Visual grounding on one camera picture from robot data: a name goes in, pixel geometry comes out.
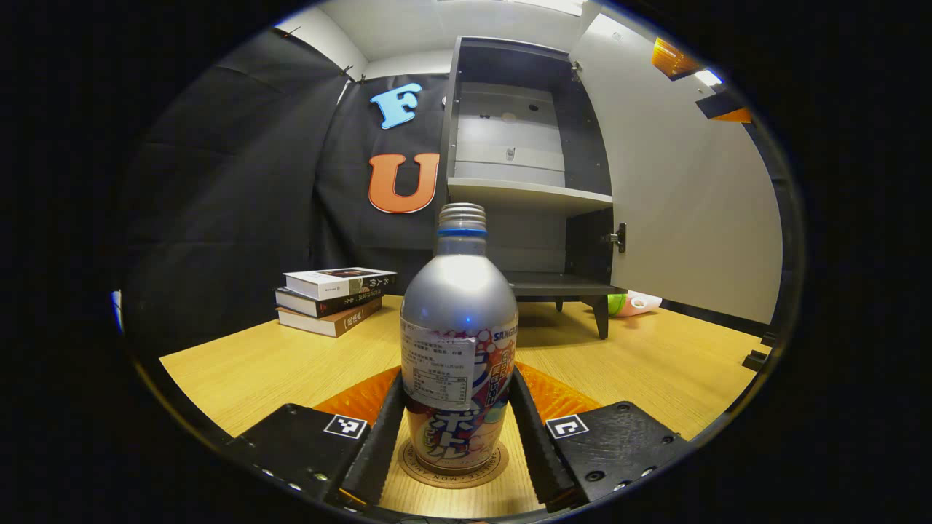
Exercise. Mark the long ceiling light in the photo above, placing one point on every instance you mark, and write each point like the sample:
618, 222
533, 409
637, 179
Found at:
553, 6

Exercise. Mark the silver bottle with colourful label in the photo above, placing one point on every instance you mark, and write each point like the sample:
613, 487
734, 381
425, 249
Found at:
459, 306

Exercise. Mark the small ceiling light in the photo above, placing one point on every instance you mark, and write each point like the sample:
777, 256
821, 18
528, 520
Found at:
706, 77

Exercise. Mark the grey cabinet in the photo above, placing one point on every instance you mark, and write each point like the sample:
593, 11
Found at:
524, 196

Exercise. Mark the black backdrop cloth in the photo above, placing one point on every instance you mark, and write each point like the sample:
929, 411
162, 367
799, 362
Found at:
240, 204

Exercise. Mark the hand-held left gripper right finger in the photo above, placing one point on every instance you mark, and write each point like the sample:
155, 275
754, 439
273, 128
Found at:
531, 444

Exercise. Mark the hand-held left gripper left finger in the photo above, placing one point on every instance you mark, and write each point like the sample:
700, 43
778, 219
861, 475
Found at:
386, 437

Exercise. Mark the black cover book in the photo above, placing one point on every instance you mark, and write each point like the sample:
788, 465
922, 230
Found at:
328, 303

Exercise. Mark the beige cabinet door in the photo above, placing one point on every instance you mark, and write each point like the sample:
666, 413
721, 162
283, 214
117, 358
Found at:
684, 204

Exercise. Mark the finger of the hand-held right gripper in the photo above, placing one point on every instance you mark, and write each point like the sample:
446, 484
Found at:
717, 105
673, 60

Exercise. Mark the round brown coaster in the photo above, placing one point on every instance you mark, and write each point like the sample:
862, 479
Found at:
415, 469

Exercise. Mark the brown cover book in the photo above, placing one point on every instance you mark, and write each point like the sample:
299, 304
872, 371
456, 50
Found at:
328, 322

